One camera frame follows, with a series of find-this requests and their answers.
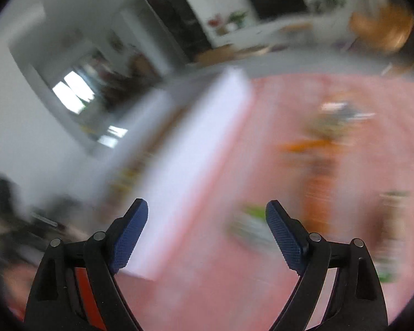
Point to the brown cardboard box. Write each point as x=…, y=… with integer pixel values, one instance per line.
x=217, y=55

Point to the green plant white vase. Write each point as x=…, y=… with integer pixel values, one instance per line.
x=237, y=18

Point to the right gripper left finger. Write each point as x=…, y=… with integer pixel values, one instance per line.
x=75, y=288

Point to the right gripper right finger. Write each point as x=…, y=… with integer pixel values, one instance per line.
x=356, y=301

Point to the black television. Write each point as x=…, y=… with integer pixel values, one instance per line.
x=267, y=10

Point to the rice cracker pack green label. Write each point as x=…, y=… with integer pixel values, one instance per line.
x=249, y=227

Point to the small wooden bench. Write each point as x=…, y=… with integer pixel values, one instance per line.
x=297, y=28

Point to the orange lounge chair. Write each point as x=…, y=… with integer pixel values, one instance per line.
x=388, y=32

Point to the dark tall cabinet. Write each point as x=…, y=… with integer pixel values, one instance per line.
x=183, y=25

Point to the red flower vase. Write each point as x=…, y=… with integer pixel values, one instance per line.
x=217, y=25

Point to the green potted plant right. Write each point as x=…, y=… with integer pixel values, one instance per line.
x=326, y=6

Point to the white tv cabinet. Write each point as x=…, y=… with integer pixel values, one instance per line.
x=327, y=28

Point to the orange snack pack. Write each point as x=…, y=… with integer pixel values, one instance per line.
x=322, y=159

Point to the clear yellow-edged snack bag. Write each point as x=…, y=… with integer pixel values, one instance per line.
x=336, y=119

